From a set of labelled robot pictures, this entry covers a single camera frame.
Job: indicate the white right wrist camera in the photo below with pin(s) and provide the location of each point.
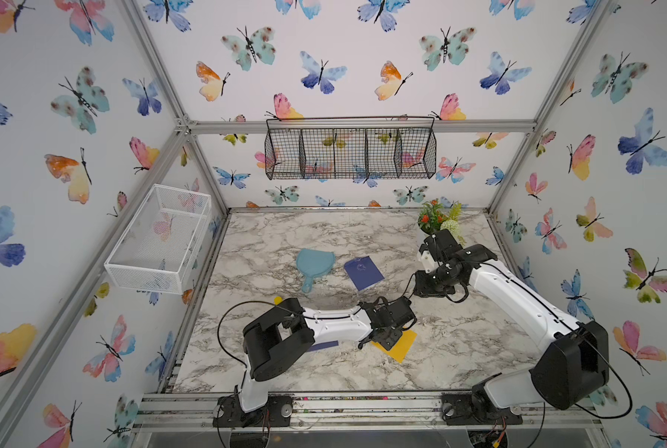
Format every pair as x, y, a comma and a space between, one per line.
428, 263

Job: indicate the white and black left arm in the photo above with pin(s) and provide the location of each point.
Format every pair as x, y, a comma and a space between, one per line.
276, 340

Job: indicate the yellow envelope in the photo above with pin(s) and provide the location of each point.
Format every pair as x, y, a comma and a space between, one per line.
399, 351

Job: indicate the teal plastic scoop dish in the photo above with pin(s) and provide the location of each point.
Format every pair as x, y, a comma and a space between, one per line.
313, 264

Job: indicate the artificial flowers in white pot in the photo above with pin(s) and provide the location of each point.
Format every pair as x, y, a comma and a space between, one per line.
440, 215

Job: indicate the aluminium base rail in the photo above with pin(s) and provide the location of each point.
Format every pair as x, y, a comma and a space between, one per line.
310, 411

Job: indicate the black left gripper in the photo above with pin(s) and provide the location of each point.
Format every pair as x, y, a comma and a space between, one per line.
392, 340

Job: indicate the white mesh wall basket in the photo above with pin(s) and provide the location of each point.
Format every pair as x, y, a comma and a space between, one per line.
158, 247

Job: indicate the black wire wall basket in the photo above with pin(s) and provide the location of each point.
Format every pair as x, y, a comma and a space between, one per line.
358, 149

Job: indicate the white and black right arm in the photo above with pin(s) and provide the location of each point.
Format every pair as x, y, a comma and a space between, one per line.
574, 356

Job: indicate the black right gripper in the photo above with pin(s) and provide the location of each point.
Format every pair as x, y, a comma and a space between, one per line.
421, 288

